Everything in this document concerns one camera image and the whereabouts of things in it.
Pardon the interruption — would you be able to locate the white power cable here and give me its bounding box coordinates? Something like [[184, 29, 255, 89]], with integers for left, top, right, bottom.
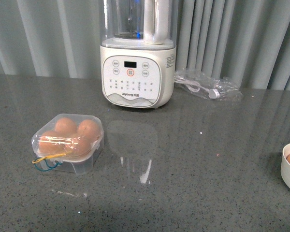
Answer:
[[174, 76, 220, 99]]

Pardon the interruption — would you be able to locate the clear plastic bag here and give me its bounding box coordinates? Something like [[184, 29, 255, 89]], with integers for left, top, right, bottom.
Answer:
[[174, 69, 243, 102]]

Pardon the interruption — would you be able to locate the yellow rubber band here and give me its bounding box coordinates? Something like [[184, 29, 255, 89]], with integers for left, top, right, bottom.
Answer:
[[31, 153, 68, 164]]

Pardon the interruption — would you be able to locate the white blender appliance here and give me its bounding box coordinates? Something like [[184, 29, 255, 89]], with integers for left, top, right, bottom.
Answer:
[[100, 0, 178, 108]]

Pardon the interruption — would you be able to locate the clear plastic egg box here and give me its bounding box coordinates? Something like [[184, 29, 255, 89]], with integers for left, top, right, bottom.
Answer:
[[31, 114, 104, 175]]

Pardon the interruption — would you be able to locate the blue rubber band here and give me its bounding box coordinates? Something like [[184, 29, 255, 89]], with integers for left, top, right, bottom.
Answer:
[[32, 159, 62, 172]]

